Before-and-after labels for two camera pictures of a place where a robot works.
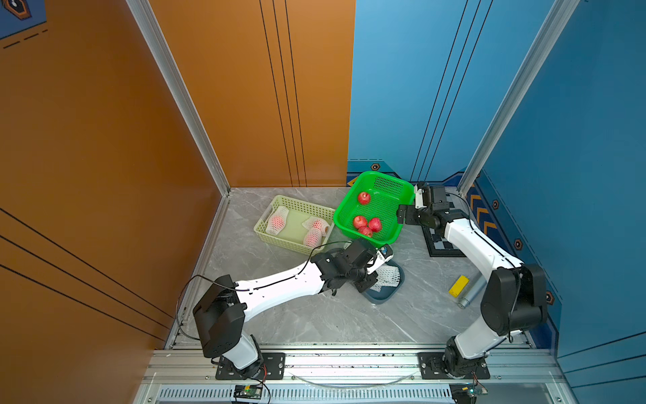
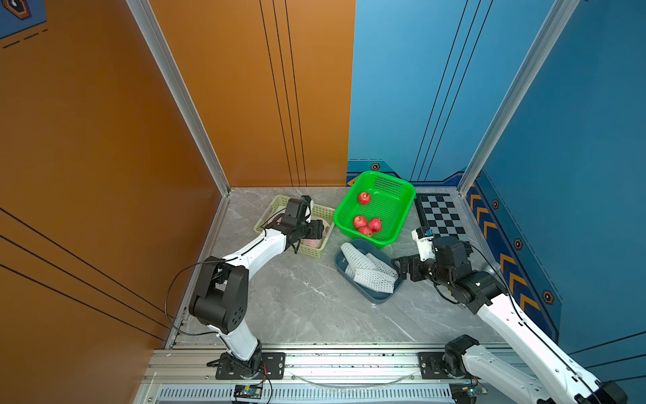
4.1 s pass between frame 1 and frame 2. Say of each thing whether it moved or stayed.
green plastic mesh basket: stayed
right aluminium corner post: stayed
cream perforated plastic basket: stayed
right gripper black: moved
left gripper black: moved
